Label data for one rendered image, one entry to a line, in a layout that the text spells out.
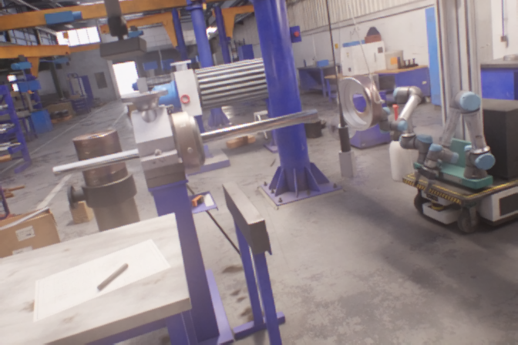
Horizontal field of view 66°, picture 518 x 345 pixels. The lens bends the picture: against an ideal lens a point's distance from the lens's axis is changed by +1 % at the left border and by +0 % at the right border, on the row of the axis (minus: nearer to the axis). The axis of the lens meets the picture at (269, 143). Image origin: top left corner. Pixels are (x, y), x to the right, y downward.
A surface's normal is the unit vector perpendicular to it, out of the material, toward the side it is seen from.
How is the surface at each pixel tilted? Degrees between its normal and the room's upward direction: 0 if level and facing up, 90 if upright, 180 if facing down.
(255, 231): 90
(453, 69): 90
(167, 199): 90
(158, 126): 45
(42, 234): 90
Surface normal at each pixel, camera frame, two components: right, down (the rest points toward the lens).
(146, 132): 0.08, -0.56
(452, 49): -0.93, 0.23
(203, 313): 0.29, 0.17
